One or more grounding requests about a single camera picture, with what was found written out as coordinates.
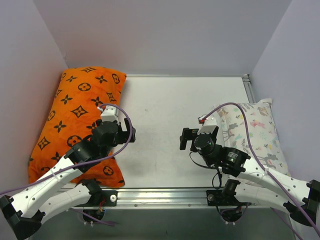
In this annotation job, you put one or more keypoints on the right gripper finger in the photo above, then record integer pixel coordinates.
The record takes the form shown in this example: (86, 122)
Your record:
(190, 132)
(183, 142)

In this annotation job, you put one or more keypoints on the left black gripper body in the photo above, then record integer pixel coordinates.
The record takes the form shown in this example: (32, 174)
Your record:
(128, 130)

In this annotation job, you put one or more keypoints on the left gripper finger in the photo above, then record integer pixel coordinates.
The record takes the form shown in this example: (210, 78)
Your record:
(130, 135)
(127, 124)

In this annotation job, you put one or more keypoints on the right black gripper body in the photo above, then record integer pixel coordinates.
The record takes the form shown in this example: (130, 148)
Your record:
(187, 136)

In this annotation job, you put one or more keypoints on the orange black patterned pillowcase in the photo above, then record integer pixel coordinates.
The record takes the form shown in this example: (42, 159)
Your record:
(74, 113)

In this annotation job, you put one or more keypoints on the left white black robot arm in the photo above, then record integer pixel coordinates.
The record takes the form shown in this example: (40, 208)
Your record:
(32, 205)

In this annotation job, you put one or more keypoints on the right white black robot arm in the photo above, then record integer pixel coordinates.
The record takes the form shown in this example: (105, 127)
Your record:
(251, 183)

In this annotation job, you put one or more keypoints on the white animal print pillow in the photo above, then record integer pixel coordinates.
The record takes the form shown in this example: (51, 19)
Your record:
(251, 126)

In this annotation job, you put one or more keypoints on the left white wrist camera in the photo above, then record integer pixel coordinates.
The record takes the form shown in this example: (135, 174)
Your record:
(109, 114)

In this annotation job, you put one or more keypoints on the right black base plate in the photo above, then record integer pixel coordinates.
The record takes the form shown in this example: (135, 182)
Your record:
(216, 198)

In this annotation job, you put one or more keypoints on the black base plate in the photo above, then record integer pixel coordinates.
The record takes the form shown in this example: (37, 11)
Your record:
(216, 198)
(104, 198)

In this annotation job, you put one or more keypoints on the front aluminium rail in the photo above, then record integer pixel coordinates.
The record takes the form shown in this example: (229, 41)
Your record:
(158, 198)

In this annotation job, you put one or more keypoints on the aluminium rail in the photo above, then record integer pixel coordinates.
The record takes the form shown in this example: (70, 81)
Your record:
(248, 88)
(158, 198)

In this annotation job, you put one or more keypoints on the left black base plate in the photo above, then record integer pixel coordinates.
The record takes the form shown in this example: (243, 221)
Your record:
(104, 198)

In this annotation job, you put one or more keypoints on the right side aluminium rail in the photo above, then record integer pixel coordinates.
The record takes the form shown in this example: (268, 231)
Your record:
(248, 88)

